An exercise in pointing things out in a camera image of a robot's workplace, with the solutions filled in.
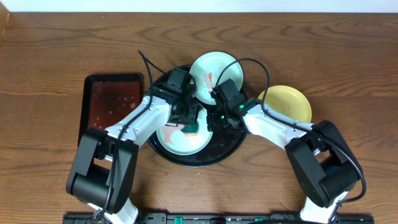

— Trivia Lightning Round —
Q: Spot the black rectangular tray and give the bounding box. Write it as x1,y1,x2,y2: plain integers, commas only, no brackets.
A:
78,72,144,141

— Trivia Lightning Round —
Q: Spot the black round tray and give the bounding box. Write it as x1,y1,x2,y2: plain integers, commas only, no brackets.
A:
146,64,249,168

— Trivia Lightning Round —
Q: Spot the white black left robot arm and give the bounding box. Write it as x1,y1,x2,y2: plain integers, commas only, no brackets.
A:
66,90,201,223

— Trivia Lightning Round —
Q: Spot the yellow plate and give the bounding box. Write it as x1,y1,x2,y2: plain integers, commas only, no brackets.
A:
265,85,312,122

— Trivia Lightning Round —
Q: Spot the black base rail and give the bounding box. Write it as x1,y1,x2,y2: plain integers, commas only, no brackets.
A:
62,213,375,224

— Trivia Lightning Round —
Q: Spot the green orange sponge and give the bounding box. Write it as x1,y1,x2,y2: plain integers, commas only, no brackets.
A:
181,124,199,136

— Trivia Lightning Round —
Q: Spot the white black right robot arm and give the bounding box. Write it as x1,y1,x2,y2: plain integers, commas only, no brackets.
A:
207,98,366,223

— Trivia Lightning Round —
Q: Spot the light blue plate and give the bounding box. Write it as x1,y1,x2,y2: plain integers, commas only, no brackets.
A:
189,52,244,105
156,107,213,156

